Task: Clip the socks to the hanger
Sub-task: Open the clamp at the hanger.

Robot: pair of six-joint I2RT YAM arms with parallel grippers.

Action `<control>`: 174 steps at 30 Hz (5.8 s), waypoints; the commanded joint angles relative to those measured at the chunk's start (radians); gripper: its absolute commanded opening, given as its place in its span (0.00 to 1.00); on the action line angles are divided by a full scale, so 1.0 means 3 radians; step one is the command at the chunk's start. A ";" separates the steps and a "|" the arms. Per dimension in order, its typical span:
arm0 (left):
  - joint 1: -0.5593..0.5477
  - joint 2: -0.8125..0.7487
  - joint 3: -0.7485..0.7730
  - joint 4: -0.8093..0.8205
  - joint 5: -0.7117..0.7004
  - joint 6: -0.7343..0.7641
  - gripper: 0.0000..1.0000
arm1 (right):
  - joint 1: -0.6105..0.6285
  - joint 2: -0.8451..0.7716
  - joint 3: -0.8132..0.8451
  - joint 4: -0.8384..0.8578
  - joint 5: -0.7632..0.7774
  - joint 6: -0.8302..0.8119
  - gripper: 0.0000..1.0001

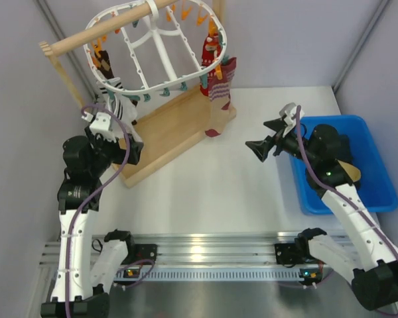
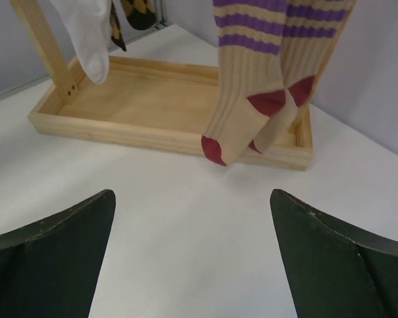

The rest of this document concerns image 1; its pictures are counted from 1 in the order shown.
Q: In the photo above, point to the orange clothes peg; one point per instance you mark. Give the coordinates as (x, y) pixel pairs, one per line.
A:
(201, 16)

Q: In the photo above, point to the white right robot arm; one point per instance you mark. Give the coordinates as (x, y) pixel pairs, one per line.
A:
(373, 278)

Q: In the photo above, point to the brown argyle sock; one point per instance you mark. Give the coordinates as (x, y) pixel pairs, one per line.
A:
(103, 64)

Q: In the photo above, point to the striped maroon sock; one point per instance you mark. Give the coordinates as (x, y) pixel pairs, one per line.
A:
(219, 93)

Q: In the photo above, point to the aluminium mounting rail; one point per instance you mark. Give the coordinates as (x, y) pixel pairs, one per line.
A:
(217, 258)

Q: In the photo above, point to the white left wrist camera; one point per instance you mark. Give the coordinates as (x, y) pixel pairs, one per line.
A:
(101, 127)

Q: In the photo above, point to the white round clip hanger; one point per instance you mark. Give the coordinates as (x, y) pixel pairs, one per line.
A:
(156, 34)

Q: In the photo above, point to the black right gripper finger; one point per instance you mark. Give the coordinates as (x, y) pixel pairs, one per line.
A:
(262, 148)
(275, 125)

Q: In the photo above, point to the yellow sock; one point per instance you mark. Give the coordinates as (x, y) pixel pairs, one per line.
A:
(353, 172)

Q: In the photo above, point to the wooden hanger stand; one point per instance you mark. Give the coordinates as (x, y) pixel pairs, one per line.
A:
(167, 126)

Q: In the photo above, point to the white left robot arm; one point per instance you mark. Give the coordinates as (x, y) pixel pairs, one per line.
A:
(82, 286)

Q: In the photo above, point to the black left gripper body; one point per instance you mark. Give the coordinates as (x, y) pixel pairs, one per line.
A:
(107, 151)

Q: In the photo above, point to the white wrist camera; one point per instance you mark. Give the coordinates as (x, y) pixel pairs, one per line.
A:
(101, 127)
(289, 115)

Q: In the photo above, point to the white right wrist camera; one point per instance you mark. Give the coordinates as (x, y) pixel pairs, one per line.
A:
(289, 115)

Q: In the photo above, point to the teal clothes peg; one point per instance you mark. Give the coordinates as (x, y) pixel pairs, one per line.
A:
(165, 92)
(146, 97)
(183, 87)

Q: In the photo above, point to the dark navy sock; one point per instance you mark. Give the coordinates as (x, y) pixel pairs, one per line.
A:
(344, 154)

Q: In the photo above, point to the white black striped sock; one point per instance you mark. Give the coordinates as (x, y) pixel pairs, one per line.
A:
(122, 106)

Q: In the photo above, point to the red christmas sock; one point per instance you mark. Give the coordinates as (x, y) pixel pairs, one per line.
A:
(210, 51)

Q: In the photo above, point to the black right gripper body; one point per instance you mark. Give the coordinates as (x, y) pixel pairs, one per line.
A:
(290, 143)

